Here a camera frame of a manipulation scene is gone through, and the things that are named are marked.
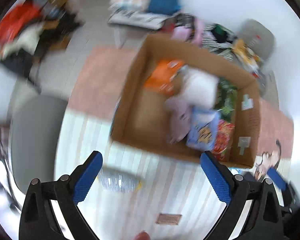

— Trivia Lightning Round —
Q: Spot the purple cloth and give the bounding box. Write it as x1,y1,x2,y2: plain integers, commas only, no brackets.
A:
165,96,192,144

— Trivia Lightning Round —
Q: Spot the red plastic bag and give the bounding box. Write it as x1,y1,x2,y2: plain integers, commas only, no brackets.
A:
0,2,42,46

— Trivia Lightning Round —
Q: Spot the red snack bag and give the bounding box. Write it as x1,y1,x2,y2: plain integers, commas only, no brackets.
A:
211,119,235,161

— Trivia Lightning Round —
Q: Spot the pink rug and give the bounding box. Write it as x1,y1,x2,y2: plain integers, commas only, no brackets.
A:
68,45,294,160

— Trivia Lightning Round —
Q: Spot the grey armchair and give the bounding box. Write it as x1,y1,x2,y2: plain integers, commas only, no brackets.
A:
237,19,275,61

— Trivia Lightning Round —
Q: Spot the blue milk cardboard box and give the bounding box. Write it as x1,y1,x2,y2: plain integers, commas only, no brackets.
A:
110,34,260,167

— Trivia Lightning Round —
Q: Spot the silver yellow scrub sponge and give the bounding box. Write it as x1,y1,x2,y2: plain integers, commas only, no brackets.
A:
97,167,142,193

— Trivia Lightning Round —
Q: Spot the orange snack bag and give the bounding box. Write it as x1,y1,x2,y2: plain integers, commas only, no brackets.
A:
143,59,184,96

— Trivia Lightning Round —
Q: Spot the green snack bag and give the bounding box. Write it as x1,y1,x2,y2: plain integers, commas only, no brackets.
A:
214,77,237,123

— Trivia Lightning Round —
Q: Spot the grey chair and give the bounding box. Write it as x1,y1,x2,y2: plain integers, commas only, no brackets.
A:
9,95,68,194

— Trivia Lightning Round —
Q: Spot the striped bag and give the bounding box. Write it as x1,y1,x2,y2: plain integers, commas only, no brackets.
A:
202,23,237,62

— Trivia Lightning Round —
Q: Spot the pink suitcase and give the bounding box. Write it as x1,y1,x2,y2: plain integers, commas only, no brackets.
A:
171,18,205,47

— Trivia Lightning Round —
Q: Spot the white folding bed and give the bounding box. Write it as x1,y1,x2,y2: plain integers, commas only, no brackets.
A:
107,9,169,48

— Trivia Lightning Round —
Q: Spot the blue cartoon wipes pack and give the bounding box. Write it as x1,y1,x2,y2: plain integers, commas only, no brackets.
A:
186,107,220,152

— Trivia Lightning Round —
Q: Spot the person's hand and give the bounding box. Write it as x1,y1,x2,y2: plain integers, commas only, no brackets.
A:
133,231,151,240

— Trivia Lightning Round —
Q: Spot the white pillow pack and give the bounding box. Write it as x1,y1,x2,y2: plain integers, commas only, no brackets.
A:
178,65,219,109

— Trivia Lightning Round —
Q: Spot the brown mat label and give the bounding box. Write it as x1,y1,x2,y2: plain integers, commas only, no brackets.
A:
155,213,182,225

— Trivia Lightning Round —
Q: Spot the white goose plush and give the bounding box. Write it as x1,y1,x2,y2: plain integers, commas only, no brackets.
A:
0,22,45,60

